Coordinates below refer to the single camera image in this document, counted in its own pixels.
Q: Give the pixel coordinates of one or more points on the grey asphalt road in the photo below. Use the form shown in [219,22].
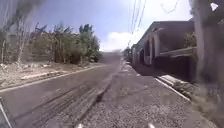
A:
[126,100]

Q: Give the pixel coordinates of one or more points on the row of trees and bushes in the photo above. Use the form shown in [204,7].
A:
[66,45]

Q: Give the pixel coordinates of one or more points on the long low building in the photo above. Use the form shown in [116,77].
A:
[166,40]

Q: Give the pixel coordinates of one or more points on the pale concrete kerb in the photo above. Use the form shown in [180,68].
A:
[50,78]
[171,88]

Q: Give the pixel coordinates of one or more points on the weedy grass strip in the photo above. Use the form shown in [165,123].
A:
[186,87]

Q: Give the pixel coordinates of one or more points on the dirt and grass verge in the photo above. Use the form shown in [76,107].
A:
[33,71]

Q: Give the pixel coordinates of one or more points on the grey building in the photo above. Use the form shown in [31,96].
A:
[210,50]

